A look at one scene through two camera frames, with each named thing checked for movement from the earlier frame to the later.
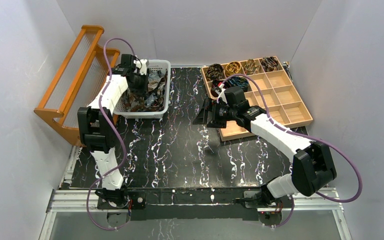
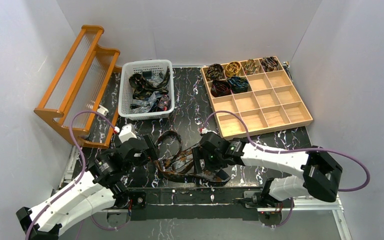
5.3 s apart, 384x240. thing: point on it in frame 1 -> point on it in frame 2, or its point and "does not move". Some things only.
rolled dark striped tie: [269, 63] does not move
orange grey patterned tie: [134, 103] -> [180, 166]
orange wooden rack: [79, 82] does not move
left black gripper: [141, 84] -> [150, 148]
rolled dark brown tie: [214, 72] does not move
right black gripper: [212, 114] -> [202, 159]
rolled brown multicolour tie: [251, 67] does not move
